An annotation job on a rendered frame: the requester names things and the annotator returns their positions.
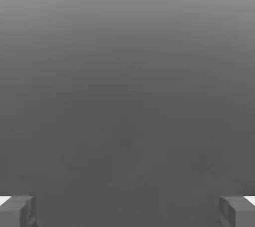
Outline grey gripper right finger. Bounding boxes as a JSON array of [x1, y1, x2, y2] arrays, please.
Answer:
[[217, 195, 255, 227]]

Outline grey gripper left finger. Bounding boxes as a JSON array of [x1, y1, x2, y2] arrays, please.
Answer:
[[0, 195, 38, 227]]

